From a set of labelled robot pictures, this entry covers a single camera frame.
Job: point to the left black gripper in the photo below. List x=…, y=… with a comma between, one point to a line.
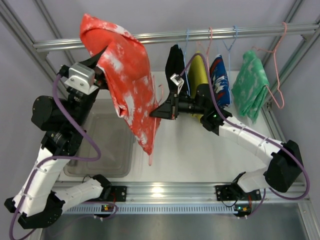
x=98, y=77

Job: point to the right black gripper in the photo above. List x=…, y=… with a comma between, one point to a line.
x=173, y=107

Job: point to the pink wire hanger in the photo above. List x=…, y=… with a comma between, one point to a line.
x=155, y=87

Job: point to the red white patterned trousers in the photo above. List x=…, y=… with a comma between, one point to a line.
x=126, y=65

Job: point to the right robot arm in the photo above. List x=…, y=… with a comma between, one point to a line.
x=282, y=160

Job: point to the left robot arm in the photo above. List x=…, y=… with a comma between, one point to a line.
x=37, y=206

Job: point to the black trousers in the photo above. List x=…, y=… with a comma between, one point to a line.
x=175, y=65

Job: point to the yellow trousers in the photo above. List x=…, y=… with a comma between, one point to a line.
x=197, y=77

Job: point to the blue red patterned trousers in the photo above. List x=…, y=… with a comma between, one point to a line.
x=220, y=82

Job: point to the pink hanger middle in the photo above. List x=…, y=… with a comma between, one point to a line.
x=199, y=46

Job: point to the green white patterned trousers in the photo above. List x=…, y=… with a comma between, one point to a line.
x=250, y=87

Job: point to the pink hanger far right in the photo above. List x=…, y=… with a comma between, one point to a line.
x=274, y=54

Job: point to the clear plastic storage bin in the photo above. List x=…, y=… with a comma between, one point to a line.
x=114, y=139

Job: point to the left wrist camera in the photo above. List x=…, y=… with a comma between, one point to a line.
x=81, y=78

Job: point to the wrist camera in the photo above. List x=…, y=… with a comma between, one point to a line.
x=178, y=81
x=81, y=78

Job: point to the aluminium hanging rail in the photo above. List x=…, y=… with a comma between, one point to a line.
x=64, y=44

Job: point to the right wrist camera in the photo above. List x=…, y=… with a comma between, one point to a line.
x=178, y=81

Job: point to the aluminium frame post left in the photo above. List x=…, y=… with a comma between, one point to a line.
x=24, y=73

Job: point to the aluminium frame post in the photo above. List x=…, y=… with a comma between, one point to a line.
x=293, y=47
x=24, y=73

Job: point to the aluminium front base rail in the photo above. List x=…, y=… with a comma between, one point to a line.
x=184, y=192

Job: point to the slotted grey cable duct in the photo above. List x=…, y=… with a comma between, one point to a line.
x=126, y=209

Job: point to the aluminium frame post right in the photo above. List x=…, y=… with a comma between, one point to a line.
x=293, y=47

